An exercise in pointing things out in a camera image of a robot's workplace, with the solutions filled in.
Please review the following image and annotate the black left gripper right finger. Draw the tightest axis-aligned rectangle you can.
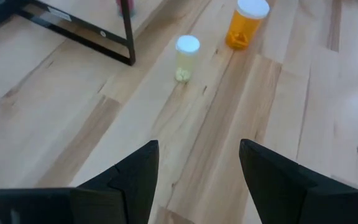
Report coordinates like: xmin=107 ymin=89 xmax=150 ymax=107
xmin=239 ymin=138 xmax=358 ymax=224

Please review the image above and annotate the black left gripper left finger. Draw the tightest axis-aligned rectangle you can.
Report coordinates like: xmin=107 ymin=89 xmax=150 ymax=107
xmin=70 ymin=139 xmax=160 ymax=224

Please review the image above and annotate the small white-capped medicine bottle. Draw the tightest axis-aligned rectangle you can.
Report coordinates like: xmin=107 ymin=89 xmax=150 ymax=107
xmin=175 ymin=34 xmax=201 ymax=83

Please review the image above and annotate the large orange medicine bottle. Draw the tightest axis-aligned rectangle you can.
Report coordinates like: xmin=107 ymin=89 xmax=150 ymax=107
xmin=224 ymin=0 xmax=270 ymax=51

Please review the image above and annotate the teal bottle with red pills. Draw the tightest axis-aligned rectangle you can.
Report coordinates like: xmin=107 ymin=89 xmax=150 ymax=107
xmin=116 ymin=0 xmax=135 ymax=17

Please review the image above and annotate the wooden shelf board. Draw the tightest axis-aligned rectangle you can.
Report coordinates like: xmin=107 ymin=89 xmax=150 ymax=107
xmin=39 ymin=0 xmax=167 ymax=41

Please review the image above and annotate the black metal rig frame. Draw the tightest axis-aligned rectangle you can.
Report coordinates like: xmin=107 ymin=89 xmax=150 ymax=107
xmin=0 ymin=0 xmax=137 ymax=67

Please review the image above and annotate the white frame label sticker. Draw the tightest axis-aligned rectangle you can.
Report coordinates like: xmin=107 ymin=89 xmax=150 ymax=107
xmin=47 ymin=6 xmax=73 ymax=22

